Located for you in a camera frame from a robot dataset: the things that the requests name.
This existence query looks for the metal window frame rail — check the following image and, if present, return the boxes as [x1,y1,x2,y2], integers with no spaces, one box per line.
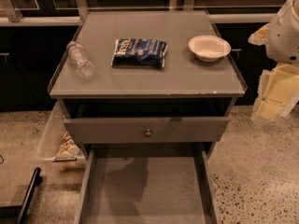
[0,0,287,23]

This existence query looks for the grey drawer cabinet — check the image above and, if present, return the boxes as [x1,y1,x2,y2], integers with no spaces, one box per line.
[49,11,246,150]

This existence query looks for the grey top drawer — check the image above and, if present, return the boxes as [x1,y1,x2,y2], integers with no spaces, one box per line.
[64,117,229,144]

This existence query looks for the white paper bowl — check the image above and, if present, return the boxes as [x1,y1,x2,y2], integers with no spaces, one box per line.
[188,35,231,63]

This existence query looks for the black metal bar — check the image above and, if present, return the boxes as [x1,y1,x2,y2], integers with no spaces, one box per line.
[0,167,43,224]

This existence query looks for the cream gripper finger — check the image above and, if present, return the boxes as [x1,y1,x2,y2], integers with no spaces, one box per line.
[248,23,269,46]
[251,63,299,125]

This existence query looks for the open grey middle drawer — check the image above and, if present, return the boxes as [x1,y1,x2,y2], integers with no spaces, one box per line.
[74,146,221,224]

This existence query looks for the round metal drawer knob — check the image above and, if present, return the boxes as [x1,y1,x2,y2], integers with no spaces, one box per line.
[145,129,152,137]

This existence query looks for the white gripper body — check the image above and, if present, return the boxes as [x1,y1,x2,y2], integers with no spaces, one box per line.
[265,0,299,64]

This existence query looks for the clear plastic water bottle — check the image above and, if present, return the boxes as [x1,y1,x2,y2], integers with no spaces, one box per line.
[66,41,95,79]

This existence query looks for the clear plastic storage bin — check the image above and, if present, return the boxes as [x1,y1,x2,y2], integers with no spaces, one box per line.
[36,103,86,171]

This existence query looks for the blue chip bag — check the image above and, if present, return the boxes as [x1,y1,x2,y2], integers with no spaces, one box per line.
[111,38,167,68]

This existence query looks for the snack packets in bin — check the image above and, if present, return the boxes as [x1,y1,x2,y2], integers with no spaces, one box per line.
[57,133,81,156]

